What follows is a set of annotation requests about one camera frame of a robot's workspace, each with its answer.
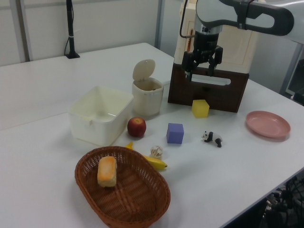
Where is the copper rod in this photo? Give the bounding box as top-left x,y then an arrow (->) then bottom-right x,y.
187,27 -> 193,52

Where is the black cable bundle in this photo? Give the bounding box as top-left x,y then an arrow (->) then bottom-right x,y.
261,175 -> 304,228

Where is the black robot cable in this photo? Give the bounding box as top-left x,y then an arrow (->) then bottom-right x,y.
179,0 -> 196,38

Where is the brown wicker basket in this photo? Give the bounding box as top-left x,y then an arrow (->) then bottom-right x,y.
75,145 -> 171,228

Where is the yellow foam cube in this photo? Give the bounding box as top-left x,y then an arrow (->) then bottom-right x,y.
191,99 -> 210,119

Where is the brown wooden drawer base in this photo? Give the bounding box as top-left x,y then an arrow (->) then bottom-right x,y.
167,63 -> 250,114

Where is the cream trash bin with lid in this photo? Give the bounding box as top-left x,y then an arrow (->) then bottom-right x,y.
132,59 -> 165,117

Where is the paper ball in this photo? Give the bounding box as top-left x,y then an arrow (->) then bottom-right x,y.
150,145 -> 164,159

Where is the black pole stand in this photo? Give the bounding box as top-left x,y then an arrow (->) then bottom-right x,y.
65,0 -> 81,59

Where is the purple foam cube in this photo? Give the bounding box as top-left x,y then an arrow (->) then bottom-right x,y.
166,123 -> 185,144

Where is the yellow banana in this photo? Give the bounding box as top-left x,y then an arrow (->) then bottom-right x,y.
124,142 -> 168,171

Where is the white drawer handle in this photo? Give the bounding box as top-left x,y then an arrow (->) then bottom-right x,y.
185,72 -> 232,86

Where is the toasted bread loaf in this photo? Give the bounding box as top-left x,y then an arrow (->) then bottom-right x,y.
97,156 -> 118,189

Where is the pink plastic plate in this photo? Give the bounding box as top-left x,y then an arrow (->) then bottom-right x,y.
246,110 -> 291,140

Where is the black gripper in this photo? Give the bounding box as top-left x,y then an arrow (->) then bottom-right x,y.
182,32 -> 224,81

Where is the red apple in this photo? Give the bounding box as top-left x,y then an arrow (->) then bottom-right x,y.
127,116 -> 147,138

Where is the white plastic storage box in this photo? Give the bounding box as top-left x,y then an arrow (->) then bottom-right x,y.
68,85 -> 134,147

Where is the panda toy figure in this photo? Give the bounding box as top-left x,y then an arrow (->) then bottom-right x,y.
201,131 -> 223,148

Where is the cream plastic cabinet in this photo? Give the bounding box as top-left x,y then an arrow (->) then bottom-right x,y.
174,0 -> 259,74

